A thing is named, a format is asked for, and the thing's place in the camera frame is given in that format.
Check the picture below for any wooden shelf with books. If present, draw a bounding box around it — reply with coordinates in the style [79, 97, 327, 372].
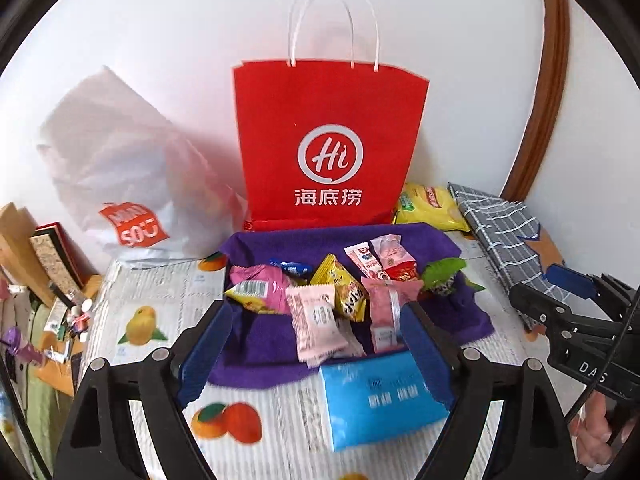
[1, 203, 75, 396]

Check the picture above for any pale pink nougat packet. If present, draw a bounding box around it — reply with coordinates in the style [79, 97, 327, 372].
[285, 284, 348, 368]

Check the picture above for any green snack packet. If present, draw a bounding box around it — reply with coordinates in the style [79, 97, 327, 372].
[418, 257, 485, 299]

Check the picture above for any pink clear-window snack packet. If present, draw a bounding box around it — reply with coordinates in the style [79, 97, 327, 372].
[361, 278, 423, 353]

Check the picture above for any red Haidilao paper bag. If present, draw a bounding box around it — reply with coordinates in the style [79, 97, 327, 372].
[231, 0, 431, 233]

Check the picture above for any blue tissue pack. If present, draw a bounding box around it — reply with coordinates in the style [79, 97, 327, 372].
[320, 351, 448, 451]

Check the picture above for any purple towel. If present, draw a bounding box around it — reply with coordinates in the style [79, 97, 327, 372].
[207, 223, 495, 390]

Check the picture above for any yellow snack packet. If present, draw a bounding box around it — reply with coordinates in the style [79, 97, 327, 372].
[310, 254, 368, 322]

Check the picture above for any blue candy wrapper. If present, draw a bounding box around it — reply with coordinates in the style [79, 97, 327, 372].
[269, 258, 314, 278]

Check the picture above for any magenta snack packet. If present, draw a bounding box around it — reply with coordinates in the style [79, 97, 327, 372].
[229, 264, 307, 315]

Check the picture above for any brown wooden frame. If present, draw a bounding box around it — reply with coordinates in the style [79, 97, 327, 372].
[501, 0, 570, 200]

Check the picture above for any person right hand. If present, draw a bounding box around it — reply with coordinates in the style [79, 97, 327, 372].
[568, 391, 639, 474]

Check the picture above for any yellow green barcode packet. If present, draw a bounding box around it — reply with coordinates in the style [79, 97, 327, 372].
[224, 280, 286, 314]

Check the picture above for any white Miniso plastic bag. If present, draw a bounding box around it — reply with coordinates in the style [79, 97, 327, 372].
[38, 67, 247, 268]

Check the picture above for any pink strawberry bear stick packet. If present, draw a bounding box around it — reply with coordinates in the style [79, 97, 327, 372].
[344, 242, 390, 282]

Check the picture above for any yellow chips bag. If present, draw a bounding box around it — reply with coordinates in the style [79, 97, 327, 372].
[394, 182, 471, 233]

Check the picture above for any red pink candy packet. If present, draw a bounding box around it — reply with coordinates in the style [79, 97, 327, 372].
[371, 234, 420, 282]

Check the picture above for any grey checked fabric pouch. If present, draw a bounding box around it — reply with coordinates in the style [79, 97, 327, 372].
[448, 183, 570, 302]

